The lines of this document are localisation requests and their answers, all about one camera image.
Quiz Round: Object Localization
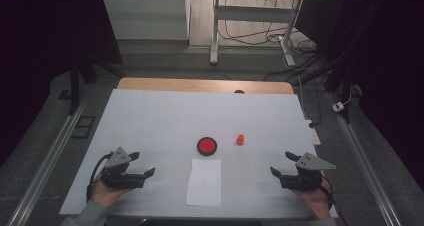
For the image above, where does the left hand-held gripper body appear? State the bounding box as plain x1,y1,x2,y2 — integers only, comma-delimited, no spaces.
99,146,147,190

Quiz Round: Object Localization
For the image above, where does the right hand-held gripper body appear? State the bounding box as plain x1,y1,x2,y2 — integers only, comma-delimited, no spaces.
279,152,337,192

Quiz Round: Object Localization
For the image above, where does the person's left hand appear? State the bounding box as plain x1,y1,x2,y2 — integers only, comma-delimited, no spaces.
89,172,134,209

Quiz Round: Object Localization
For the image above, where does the person's right hand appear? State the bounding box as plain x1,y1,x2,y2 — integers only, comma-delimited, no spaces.
293,174,333,220

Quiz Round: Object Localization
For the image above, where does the white power strip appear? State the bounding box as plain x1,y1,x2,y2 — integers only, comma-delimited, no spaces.
304,119,322,146

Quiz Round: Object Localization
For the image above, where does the large white table cover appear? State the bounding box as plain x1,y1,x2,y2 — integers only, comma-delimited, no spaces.
59,88,338,219

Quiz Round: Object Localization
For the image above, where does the white paper sheet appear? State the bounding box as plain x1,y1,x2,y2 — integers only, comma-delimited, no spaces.
185,158,222,207

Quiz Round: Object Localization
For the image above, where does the black metal stand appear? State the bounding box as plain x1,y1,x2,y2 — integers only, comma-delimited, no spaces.
293,52,359,124
68,52,124,116

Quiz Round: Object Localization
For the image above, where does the grey cabinet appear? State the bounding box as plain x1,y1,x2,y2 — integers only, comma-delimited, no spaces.
100,0,191,41

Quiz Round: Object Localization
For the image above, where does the dark curtain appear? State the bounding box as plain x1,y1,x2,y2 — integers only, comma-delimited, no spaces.
0,0,123,167
296,0,424,187

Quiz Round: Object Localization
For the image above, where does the white-legged desk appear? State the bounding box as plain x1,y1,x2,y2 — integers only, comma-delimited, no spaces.
99,0,344,67

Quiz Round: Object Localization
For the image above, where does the left hand-held gripper cable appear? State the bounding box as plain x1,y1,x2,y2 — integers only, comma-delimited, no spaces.
85,151,114,204

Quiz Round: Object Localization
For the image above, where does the hand-held gripper cable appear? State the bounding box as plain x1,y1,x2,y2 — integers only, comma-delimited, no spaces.
319,177,348,226
85,151,114,204

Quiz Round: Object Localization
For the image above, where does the right hand-held gripper cable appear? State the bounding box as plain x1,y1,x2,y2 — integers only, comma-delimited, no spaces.
319,177,348,226

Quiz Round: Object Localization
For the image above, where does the black power cable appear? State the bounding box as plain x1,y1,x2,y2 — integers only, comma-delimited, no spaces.
308,77,324,129

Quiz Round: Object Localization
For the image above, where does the black floor frame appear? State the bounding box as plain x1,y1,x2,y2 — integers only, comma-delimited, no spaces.
70,115,97,140

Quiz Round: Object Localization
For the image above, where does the aluminium rail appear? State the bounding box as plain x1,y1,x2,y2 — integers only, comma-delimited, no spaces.
5,85,94,226
328,92,403,226

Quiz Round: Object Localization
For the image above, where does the bundle of floor cables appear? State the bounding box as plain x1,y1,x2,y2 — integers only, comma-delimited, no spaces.
218,0,321,82

